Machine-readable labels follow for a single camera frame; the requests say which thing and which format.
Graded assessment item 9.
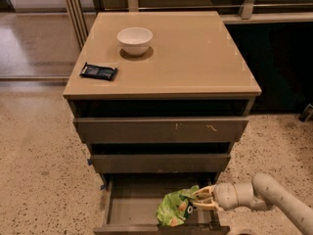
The black snack bar wrapper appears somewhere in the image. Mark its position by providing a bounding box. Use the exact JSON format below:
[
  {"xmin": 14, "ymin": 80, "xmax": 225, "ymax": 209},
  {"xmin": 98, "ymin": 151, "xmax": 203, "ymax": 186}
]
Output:
[{"xmin": 80, "ymin": 63, "xmax": 118, "ymax": 81}]

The white ceramic bowl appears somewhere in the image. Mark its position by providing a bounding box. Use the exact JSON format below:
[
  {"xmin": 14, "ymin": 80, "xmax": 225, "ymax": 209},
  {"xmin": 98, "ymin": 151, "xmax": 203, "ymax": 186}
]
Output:
[{"xmin": 117, "ymin": 27, "xmax": 153, "ymax": 57}]

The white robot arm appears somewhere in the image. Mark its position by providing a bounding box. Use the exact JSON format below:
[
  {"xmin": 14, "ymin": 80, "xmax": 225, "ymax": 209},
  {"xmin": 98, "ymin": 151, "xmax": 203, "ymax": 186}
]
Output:
[{"xmin": 193, "ymin": 173, "xmax": 313, "ymax": 235}]

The green rice chip bag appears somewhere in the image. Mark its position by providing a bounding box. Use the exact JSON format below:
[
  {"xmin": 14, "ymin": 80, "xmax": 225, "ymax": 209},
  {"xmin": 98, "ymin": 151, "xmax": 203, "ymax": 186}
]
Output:
[{"xmin": 156, "ymin": 185, "xmax": 200, "ymax": 227}]

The middle grey drawer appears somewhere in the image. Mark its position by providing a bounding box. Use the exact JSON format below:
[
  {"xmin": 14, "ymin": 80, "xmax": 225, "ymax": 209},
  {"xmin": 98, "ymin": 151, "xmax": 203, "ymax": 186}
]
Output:
[{"xmin": 88, "ymin": 154, "xmax": 231, "ymax": 173}]

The dark object on floor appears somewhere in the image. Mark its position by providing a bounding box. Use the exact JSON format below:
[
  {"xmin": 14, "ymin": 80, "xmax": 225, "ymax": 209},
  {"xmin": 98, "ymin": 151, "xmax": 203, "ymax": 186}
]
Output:
[{"xmin": 298, "ymin": 104, "xmax": 313, "ymax": 121}]

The top grey drawer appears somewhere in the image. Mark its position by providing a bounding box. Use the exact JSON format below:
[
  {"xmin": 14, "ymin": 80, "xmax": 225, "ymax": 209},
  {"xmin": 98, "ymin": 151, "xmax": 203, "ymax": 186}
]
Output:
[{"xmin": 73, "ymin": 117, "xmax": 248, "ymax": 144}]

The open bottom grey drawer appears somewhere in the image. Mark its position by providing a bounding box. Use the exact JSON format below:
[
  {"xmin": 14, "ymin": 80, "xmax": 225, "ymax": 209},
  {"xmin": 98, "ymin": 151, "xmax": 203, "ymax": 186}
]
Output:
[{"xmin": 94, "ymin": 173, "xmax": 230, "ymax": 235}]

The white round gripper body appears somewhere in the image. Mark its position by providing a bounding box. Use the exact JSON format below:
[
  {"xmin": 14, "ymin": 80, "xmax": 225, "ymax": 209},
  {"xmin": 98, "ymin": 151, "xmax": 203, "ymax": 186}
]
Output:
[{"xmin": 213, "ymin": 183, "xmax": 239, "ymax": 211}]

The tan drawer cabinet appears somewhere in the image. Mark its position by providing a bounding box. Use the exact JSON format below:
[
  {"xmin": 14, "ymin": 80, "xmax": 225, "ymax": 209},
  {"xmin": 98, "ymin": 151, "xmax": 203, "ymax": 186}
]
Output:
[{"xmin": 63, "ymin": 11, "xmax": 262, "ymax": 188}]

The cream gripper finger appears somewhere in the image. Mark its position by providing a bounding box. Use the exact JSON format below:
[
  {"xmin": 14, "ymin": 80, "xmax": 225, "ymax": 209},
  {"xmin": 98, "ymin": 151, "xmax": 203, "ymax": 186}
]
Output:
[
  {"xmin": 193, "ymin": 185, "xmax": 215, "ymax": 200},
  {"xmin": 193, "ymin": 199, "xmax": 222, "ymax": 212}
]

